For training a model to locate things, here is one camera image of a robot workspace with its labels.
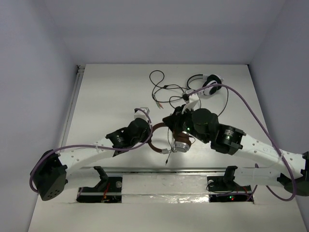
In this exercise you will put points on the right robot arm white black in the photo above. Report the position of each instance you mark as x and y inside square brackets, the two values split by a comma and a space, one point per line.
[278, 167]

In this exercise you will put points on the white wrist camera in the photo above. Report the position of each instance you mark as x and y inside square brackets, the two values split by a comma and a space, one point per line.
[191, 99]
[142, 113]

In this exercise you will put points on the metal rail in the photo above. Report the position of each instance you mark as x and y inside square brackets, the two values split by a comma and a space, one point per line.
[151, 182]

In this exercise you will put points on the brown silver headphones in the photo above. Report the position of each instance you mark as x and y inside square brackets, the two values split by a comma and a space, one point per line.
[182, 144]

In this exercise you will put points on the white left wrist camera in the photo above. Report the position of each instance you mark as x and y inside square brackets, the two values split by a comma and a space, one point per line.
[142, 113]

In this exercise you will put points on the white black headphones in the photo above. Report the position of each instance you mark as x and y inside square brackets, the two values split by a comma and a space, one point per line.
[209, 83]

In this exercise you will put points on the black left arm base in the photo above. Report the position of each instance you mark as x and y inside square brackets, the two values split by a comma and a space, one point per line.
[107, 190]

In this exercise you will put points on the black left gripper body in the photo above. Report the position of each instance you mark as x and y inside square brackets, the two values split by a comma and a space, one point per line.
[146, 130]

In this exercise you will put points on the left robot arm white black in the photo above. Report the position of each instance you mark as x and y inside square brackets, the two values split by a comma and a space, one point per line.
[70, 167]

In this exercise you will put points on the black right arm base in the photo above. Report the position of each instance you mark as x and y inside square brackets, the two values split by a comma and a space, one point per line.
[223, 188]

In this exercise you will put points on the black headphone cable green-pink plugs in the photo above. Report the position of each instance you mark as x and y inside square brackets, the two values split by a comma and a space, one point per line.
[171, 87]

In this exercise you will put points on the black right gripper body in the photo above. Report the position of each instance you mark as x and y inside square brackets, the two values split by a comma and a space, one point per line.
[184, 120]

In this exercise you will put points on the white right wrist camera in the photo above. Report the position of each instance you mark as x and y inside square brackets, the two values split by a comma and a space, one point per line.
[191, 99]

